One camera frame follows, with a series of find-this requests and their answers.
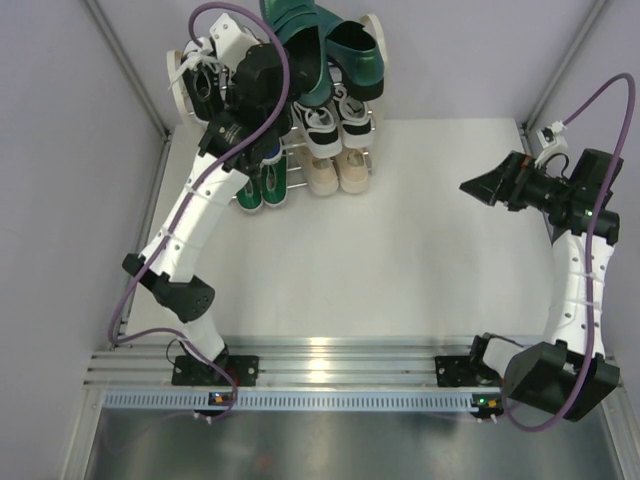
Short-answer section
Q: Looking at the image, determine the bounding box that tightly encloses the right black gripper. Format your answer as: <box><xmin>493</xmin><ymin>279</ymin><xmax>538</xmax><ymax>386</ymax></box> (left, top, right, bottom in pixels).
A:
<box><xmin>461</xmin><ymin>152</ymin><xmax>574</xmax><ymax>214</ymax></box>

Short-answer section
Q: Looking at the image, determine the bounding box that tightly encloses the blue sneaker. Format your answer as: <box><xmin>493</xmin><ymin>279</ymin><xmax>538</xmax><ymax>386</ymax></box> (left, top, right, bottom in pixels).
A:
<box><xmin>261</xmin><ymin>144</ymin><xmax>283</xmax><ymax>165</ymax></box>

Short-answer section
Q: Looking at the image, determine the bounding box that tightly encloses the black white sneaker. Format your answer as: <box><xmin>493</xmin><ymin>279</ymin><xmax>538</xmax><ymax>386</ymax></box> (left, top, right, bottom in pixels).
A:
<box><xmin>292</xmin><ymin>102</ymin><xmax>343</xmax><ymax>159</ymax></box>
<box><xmin>332</xmin><ymin>85</ymin><xmax>374</xmax><ymax>149</ymax></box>

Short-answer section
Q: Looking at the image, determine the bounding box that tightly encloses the teal heel shoe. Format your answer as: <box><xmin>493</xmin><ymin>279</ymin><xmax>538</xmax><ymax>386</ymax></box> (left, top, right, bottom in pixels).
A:
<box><xmin>260</xmin><ymin>0</ymin><xmax>333</xmax><ymax>109</ymax></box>
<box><xmin>316</xmin><ymin>5</ymin><xmax>385</xmax><ymax>102</ymax></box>

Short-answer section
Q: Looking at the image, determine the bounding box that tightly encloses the green sneaker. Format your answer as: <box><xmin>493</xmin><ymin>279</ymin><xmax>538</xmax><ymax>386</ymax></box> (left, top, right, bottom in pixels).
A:
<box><xmin>236</xmin><ymin>178</ymin><xmax>263</xmax><ymax>214</ymax></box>
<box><xmin>260</xmin><ymin>157</ymin><xmax>288</xmax><ymax>208</ymax></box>

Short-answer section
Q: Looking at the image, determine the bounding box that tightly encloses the beige lace sneaker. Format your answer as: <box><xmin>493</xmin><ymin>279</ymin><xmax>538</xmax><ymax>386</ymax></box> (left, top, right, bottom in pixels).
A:
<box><xmin>295</xmin><ymin>146</ymin><xmax>339</xmax><ymax>197</ymax></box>
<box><xmin>336</xmin><ymin>149</ymin><xmax>369</xmax><ymax>195</ymax></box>

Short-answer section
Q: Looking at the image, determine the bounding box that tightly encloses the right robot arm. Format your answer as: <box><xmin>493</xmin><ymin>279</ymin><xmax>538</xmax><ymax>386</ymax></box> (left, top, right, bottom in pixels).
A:
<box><xmin>434</xmin><ymin>121</ymin><xmax>623</xmax><ymax>422</ymax></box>

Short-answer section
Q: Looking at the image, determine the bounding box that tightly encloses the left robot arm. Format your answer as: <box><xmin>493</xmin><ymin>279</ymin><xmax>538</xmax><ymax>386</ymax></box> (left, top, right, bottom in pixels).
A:
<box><xmin>123</xmin><ymin>2</ymin><xmax>291</xmax><ymax>386</ymax></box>

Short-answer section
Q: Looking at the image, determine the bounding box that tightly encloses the white metal shoe rack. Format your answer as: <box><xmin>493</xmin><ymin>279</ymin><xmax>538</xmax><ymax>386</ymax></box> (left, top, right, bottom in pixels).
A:
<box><xmin>167</xmin><ymin>1</ymin><xmax>385</xmax><ymax>203</ymax></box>

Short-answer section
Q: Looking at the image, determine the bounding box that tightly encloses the perforated cable tray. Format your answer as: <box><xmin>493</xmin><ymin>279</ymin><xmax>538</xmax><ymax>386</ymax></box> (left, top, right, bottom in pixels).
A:
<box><xmin>103</xmin><ymin>390</ymin><xmax>483</xmax><ymax>413</ymax></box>

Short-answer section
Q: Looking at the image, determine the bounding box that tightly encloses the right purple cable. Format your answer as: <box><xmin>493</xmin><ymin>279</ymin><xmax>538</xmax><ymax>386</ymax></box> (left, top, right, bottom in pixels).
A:
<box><xmin>502</xmin><ymin>73</ymin><xmax>636</xmax><ymax>434</ymax></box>

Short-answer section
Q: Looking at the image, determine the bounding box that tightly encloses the purple cable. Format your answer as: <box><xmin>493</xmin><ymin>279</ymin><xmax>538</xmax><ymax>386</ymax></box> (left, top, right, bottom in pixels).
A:
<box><xmin>502</xmin><ymin>73</ymin><xmax>636</xmax><ymax>434</ymax></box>
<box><xmin>108</xmin><ymin>2</ymin><xmax>292</xmax><ymax>426</ymax></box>

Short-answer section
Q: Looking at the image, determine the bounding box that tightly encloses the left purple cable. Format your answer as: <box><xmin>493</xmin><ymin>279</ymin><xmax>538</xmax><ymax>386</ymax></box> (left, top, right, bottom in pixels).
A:
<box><xmin>108</xmin><ymin>2</ymin><xmax>292</xmax><ymax>426</ymax></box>

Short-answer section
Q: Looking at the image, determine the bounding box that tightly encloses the aluminium mounting rail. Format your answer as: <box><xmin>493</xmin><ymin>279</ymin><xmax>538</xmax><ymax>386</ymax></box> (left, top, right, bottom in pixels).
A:
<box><xmin>83</xmin><ymin>336</ymin><xmax>473</xmax><ymax>391</ymax></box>

